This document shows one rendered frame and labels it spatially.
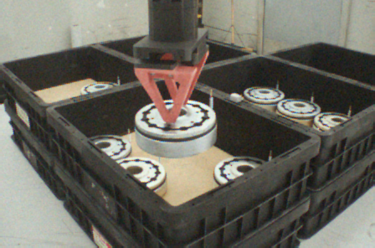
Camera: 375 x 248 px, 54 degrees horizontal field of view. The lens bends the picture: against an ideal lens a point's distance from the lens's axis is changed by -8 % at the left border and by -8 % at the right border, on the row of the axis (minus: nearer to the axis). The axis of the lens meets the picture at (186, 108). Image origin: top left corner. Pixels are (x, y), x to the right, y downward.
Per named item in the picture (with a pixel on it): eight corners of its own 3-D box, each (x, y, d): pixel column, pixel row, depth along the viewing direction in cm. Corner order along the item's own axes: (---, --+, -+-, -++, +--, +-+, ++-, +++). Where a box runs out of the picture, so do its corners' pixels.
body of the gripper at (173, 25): (132, 62, 43) (128, -5, 40) (160, 39, 52) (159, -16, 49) (190, 66, 41) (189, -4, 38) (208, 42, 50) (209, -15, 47)
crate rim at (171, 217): (323, 151, 60) (325, 137, 59) (172, 234, 43) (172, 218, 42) (171, 85, 89) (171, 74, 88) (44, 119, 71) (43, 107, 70)
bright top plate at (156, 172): (177, 176, 63) (177, 173, 63) (127, 200, 57) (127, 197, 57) (140, 153, 70) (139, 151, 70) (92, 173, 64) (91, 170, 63)
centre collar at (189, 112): (202, 118, 49) (202, 114, 49) (167, 128, 47) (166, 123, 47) (182, 105, 53) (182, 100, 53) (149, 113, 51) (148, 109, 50)
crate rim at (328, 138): (396, 105, 77) (398, 95, 77) (323, 151, 60) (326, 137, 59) (259, 62, 106) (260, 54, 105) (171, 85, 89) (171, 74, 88)
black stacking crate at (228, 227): (312, 200, 64) (323, 141, 59) (174, 289, 47) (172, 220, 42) (172, 124, 92) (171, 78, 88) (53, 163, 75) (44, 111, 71)
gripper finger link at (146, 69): (136, 127, 46) (131, 50, 43) (155, 104, 53) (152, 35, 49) (192, 133, 45) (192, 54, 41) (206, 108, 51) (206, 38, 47)
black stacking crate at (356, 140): (387, 146, 81) (397, 98, 77) (314, 199, 64) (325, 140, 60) (258, 95, 110) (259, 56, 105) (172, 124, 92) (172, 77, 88)
